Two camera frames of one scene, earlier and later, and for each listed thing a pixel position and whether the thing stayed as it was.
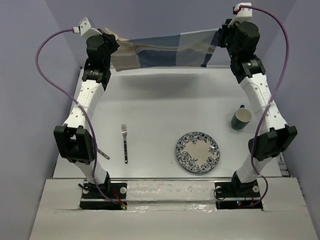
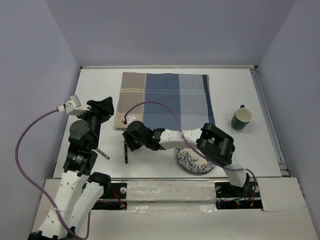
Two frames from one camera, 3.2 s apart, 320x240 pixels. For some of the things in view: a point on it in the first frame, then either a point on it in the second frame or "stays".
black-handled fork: (124, 132) stays
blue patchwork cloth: (174, 50) -> (170, 101)
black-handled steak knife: (103, 154) stays
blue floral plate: (197, 152) stays
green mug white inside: (240, 118) stays
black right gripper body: (227, 37) -> (134, 141)
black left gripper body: (110, 47) -> (96, 117)
